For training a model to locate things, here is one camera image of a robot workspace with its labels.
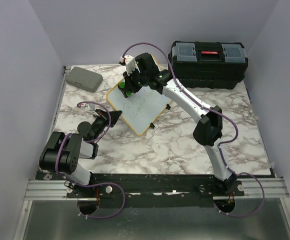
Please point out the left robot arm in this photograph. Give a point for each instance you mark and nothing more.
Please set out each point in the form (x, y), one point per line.
(62, 151)

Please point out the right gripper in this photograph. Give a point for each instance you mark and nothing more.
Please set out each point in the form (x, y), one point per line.
(129, 85)

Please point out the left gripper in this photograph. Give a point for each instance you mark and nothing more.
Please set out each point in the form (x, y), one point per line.
(104, 116)

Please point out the grey plastic case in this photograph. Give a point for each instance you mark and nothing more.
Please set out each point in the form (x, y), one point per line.
(84, 79)

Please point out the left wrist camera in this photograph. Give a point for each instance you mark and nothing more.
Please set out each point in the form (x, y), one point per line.
(89, 109)

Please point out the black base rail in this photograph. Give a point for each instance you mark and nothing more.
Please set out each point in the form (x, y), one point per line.
(113, 190)

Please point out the yellow framed whiteboard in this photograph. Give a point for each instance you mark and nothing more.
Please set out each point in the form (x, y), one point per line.
(139, 110)

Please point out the black plastic toolbox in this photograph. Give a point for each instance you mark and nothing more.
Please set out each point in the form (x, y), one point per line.
(212, 65)

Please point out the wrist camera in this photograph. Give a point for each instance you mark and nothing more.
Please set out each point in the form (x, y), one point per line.
(129, 62)
(89, 109)

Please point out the green whiteboard eraser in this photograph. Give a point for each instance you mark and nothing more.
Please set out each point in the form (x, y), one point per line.
(125, 89)

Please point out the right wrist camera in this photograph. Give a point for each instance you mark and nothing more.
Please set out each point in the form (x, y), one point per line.
(129, 62)

